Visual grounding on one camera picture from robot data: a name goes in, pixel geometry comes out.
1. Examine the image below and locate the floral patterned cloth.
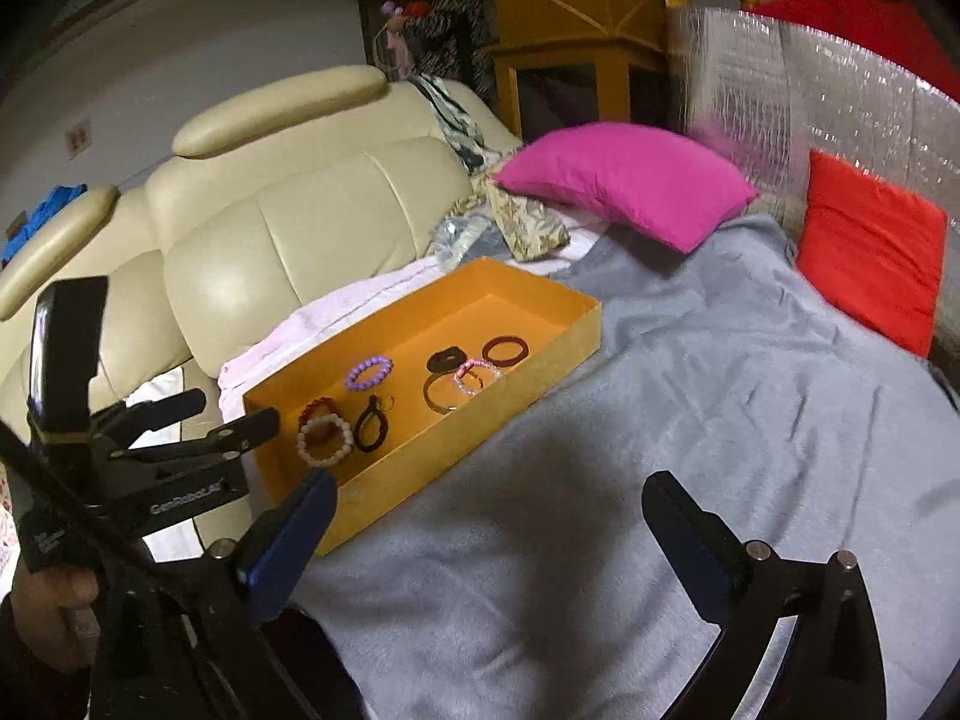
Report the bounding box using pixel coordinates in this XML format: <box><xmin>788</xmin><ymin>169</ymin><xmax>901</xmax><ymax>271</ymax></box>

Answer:
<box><xmin>449</xmin><ymin>174</ymin><xmax>571</xmax><ymax>263</ymax></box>

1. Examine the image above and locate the person in background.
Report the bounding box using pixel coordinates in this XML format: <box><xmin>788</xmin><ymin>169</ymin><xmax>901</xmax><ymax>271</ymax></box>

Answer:
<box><xmin>387</xmin><ymin>0</ymin><xmax>496</xmax><ymax>107</ymax></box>

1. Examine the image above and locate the striped cloth on sofa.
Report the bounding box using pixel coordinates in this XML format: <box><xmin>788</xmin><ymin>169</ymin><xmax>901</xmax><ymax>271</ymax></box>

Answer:
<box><xmin>407</xmin><ymin>75</ymin><xmax>501</xmax><ymax>176</ymax></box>

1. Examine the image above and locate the pink clear bead bracelet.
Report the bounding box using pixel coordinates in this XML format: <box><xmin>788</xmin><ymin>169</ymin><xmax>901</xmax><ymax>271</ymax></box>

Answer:
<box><xmin>452</xmin><ymin>358</ymin><xmax>505</xmax><ymax>398</ymax></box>

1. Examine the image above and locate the wooden side table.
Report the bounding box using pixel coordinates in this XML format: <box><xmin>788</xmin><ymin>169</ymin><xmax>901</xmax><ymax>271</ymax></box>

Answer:
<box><xmin>488</xmin><ymin>0</ymin><xmax>760</xmax><ymax>135</ymax></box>

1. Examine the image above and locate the red pillow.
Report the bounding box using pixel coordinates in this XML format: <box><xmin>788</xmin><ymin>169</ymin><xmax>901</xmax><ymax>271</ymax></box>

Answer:
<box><xmin>797</xmin><ymin>149</ymin><xmax>947</xmax><ymax>358</ymax></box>

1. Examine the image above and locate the person's left hand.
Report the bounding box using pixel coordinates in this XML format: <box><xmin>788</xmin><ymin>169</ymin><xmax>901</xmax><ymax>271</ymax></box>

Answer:
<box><xmin>10</xmin><ymin>561</ymin><xmax>99</xmax><ymax>673</ymax></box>

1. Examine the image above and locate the orange cardboard box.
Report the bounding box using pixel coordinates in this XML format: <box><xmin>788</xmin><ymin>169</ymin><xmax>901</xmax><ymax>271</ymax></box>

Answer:
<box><xmin>242</xmin><ymin>259</ymin><xmax>602</xmax><ymax>554</ymax></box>

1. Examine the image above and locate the white bead bracelet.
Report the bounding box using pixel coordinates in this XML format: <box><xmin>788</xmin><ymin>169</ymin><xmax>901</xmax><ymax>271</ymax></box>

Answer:
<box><xmin>294</xmin><ymin>413</ymin><xmax>356</xmax><ymax>470</ymax></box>

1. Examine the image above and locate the grey blanket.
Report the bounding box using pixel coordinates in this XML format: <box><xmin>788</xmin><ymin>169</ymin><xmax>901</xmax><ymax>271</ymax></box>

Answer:
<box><xmin>295</xmin><ymin>218</ymin><xmax>958</xmax><ymax>718</ymax></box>

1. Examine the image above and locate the magenta pillow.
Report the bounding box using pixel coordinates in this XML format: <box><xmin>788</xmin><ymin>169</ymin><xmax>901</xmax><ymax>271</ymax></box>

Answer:
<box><xmin>494</xmin><ymin>122</ymin><xmax>758</xmax><ymax>254</ymax></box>

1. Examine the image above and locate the blue garment on sofa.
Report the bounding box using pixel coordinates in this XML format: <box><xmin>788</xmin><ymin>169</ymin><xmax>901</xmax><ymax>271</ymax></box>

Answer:
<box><xmin>2</xmin><ymin>184</ymin><xmax>88</xmax><ymax>265</ymax></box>

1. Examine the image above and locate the dark red hair tie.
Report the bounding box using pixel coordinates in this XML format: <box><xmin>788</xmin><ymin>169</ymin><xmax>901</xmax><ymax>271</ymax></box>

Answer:
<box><xmin>480</xmin><ymin>333</ymin><xmax>532</xmax><ymax>369</ymax></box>

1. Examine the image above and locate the red blanket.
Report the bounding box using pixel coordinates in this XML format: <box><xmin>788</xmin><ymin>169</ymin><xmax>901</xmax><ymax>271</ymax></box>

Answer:
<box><xmin>752</xmin><ymin>0</ymin><xmax>958</xmax><ymax>101</ymax></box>

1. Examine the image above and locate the purple bead bracelet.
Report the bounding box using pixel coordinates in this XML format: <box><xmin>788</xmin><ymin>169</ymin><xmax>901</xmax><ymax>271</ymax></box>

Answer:
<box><xmin>343</xmin><ymin>354</ymin><xmax>395</xmax><ymax>394</ymax></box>

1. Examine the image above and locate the silver metal bangle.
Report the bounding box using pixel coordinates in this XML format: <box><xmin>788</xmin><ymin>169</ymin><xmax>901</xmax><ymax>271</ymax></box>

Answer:
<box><xmin>421</xmin><ymin>371</ymin><xmax>485</xmax><ymax>415</ymax></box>

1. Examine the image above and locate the cream leather sofa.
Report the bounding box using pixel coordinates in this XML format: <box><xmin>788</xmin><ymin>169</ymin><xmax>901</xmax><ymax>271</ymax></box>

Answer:
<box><xmin>2</xmin><ymin>65</ymin><xmax>472</xmax><ymax>433</ymax></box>

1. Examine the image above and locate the silver foil insulation mat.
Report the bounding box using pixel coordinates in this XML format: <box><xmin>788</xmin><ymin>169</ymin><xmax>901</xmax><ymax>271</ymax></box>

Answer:
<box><xmin>667</xmin><ymin>7</ymin><xmax>958</xmax><ymax>377</ymax></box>

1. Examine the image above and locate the red bead bracelet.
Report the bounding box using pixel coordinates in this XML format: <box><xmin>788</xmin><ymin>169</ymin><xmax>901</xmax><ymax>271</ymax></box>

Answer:
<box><xmin>296</xmin><ymin>395</ymin><xmax>340</xmax><ymax>433</ymax></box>

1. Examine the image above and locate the black loop keychain strap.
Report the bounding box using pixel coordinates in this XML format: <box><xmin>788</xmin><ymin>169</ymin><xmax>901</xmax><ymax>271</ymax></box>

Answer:
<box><xmin>351</xmin><ymin>391</ymin><xmax>395</xmax><ymax>455</ymax></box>

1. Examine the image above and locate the wall socket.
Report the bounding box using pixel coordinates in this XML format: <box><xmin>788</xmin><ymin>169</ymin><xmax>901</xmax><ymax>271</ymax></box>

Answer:
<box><xmin>65</xmin><ymin>117</ymin><xmax>93</xmax><ymax>160</ymax></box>

